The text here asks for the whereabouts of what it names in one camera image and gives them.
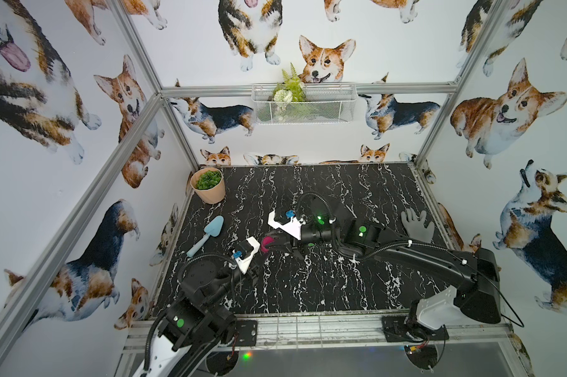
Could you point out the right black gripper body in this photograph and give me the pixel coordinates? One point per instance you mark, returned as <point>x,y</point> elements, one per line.
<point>312,235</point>

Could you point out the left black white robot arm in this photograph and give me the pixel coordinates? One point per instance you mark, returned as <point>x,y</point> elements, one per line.
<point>197,322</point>

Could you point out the magenta jar lid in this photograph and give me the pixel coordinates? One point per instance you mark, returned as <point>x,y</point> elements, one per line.
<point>266,242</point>

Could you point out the light blue garden trowel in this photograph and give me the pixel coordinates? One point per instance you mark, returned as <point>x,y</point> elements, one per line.
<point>212,229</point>

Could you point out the grey rubber glove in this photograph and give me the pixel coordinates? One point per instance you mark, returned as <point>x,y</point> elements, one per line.
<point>416,225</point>

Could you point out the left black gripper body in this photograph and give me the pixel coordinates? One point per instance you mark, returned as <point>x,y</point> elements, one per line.
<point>254,263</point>

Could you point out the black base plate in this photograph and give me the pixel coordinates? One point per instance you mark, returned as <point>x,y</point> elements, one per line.
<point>396,329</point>
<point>246,333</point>

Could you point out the white wire wall basket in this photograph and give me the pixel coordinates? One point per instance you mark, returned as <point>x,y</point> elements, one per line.
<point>310,104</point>

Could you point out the green fern plant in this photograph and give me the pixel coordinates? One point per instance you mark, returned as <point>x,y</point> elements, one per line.
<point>291,89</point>

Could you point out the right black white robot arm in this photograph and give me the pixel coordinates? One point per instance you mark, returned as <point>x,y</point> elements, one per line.
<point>473,294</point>

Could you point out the beige pot with green plant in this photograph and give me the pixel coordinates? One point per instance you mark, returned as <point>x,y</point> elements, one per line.
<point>208,183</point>

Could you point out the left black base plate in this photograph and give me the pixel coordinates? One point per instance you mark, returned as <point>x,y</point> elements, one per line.
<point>246,333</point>

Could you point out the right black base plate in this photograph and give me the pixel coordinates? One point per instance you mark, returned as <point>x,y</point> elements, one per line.
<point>396,329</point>

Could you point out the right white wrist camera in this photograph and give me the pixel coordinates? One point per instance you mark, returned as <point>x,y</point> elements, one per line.
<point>292,226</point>

